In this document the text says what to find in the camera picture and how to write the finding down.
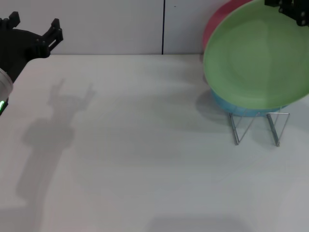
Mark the pink round plate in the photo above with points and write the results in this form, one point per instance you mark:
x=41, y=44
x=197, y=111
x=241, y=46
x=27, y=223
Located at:
x=212, y=26

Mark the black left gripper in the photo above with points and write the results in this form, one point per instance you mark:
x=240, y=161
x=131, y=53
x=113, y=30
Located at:
x=19, y=46

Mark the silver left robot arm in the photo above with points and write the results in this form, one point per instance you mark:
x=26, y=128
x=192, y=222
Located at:
x=4, y=89

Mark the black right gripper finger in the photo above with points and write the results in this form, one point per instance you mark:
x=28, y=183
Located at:
x=295, y=10
x=272, y=3

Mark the green round plastic plate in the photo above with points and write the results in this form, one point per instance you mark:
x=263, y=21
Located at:
x=256, y=58

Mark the light blue round plate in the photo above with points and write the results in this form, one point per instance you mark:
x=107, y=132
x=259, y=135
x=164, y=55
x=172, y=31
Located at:
x=231, y=105

